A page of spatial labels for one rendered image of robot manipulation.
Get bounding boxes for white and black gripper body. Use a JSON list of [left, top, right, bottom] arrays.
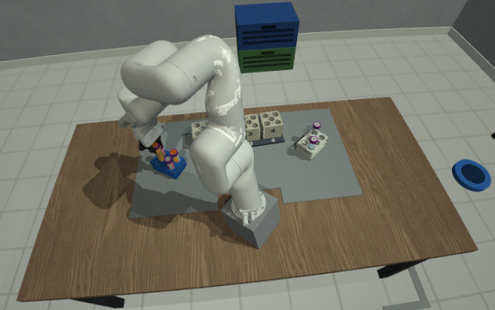
[[132, 118, 163, 148]]

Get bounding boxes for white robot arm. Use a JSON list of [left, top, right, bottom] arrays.
[[117, 35, 266, 226]]

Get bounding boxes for grey bench mat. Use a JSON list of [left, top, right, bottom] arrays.
[[130, 109, 363, 218]]

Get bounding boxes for blue tube rack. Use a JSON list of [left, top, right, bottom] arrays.
[[150, 150, 186, 179]]

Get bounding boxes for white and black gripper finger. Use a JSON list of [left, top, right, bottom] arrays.
[[139, 140, 157, 154], [155, 136, 163, 147]]

